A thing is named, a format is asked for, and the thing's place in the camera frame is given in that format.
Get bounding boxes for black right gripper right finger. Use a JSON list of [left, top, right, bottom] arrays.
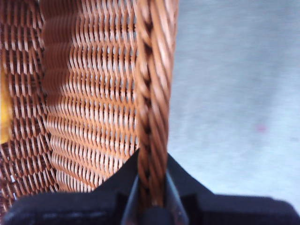
[[167, 153, 300, 225]]

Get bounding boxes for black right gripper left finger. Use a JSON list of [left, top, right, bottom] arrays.
[[2, 150, 141, 225]]

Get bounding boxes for yellow corn cob piece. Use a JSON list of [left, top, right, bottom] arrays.
[[0, 72, 12, 143]]

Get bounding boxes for brown wicker basket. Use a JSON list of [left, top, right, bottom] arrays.
[[0, 0, 180, 211]]

